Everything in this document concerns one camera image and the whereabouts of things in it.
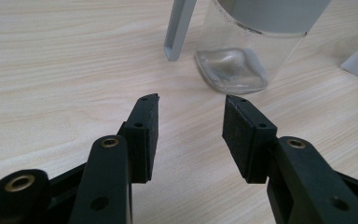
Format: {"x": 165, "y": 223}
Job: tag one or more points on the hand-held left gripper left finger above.
{"x": 108, "y": 174}

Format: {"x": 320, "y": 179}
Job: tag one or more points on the clear container with grey lid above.
{"x": 233, "y": 65}

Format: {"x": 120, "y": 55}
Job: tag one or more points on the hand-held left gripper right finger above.
{"x": 304, "y": 186}

